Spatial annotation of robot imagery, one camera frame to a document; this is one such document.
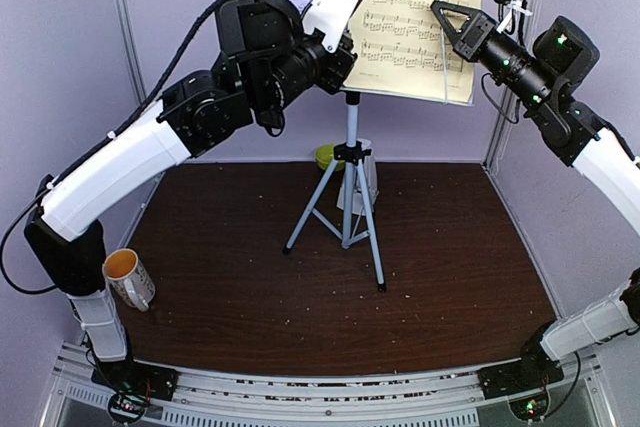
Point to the right aluminium corner post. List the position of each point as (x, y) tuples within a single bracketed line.
[(502, 128)]

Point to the metal front base rail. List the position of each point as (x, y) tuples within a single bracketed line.
[(449, 397)]

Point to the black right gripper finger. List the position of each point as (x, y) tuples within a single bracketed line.
[(469, 12), (452, 24)]

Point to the white metronome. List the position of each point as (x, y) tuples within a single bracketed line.
[(372, 183)]

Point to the green plastic bowl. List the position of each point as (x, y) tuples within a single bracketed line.
[(323, 155)]

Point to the patterned ceramic mug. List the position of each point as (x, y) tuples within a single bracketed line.
[(127, 275)]

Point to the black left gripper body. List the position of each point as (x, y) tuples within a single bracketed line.
[(334, 80)]

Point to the yellow sheet music page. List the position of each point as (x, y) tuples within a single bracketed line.
[(403, 51)]

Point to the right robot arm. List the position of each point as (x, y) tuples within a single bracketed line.
[(544, 80)]

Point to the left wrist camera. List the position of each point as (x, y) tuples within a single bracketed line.
[(330, 18)]

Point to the aluminium corner post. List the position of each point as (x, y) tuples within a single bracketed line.
[(131, 55), (502, 128)]

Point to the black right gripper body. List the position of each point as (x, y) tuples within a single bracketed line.
[(475, 39)]

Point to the white perforated music stand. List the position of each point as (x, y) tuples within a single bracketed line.
[(358, 218)]

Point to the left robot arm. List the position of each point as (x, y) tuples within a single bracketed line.
[(270, 53)]

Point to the left aluminium corner post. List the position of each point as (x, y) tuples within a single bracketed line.
[(131, 55)]

